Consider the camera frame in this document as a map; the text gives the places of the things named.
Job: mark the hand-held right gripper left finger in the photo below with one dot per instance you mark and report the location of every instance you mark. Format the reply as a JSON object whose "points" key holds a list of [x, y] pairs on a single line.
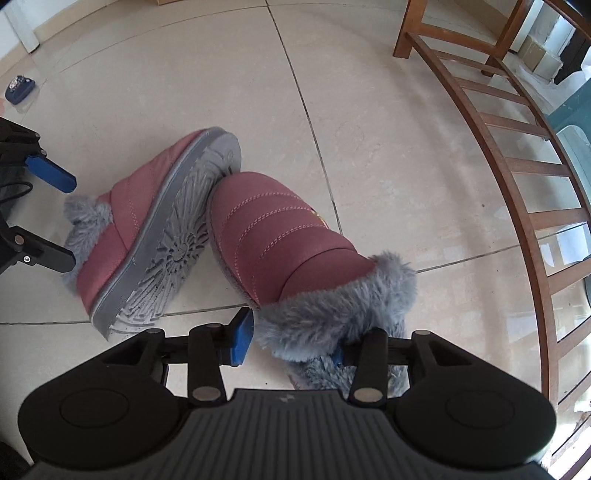
{"points": [[241, 341]]}

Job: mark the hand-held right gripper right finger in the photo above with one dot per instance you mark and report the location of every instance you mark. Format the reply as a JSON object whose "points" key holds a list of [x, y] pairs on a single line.
{"points": [[358, 355]]}

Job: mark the small beige box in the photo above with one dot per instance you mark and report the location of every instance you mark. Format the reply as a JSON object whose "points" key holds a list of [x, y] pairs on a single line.
{"points": [[538, 53]]}

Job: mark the pink fur-lined boot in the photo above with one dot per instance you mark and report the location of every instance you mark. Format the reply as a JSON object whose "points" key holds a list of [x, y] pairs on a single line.
{"points": [[138, 203], [277, 230]]}

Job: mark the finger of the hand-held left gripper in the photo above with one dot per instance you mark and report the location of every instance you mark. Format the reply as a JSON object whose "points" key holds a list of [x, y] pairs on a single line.
{"points": [[46, 256], [53, 175]]}

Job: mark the teal plastic tub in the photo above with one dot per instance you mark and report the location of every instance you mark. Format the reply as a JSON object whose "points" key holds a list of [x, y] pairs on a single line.
{"points": [[572, 115]]}

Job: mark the wooden shoe rack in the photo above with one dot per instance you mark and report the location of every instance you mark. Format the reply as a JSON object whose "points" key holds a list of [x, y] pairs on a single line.
{"points": [[408, 32]]}

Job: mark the dark blue slipper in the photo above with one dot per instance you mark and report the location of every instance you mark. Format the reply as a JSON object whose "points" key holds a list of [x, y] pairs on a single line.
{"points": [[21, 88]]}

